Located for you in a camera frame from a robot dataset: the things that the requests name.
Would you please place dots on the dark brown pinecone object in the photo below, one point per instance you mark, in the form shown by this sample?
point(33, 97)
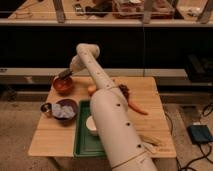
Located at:
point(125, 90)

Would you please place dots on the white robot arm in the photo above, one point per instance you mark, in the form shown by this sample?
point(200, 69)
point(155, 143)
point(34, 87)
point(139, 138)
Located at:
point(109, 109)

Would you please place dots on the dark purple bowl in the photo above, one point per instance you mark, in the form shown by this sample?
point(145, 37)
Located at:
point(67, 102)

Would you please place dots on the small metal cup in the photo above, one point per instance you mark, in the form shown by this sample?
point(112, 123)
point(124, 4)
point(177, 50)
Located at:
point(46, 109)

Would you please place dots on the black power adapter box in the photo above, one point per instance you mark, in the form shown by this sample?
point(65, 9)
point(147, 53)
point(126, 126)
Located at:
point(199, 134)

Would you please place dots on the orange fruit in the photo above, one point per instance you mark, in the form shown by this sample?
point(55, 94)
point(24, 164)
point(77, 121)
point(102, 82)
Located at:
point(91, 90)

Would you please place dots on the green plastic tray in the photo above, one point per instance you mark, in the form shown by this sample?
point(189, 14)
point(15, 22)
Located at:
point(86, 144)

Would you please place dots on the orange carrot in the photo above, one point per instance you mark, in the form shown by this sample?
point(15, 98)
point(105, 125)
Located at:
point(136, 108)

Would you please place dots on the red bowl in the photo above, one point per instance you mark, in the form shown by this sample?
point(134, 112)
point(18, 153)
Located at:
point(63, 86)

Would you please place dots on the wooden table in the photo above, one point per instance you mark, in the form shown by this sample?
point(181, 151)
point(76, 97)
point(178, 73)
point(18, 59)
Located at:
point(53, 139)

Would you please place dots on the white cup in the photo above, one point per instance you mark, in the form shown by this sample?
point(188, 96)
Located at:
point(91, 126)

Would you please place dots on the crumpled white cloth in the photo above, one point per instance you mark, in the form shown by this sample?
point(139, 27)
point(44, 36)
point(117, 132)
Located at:
point(63, 112)

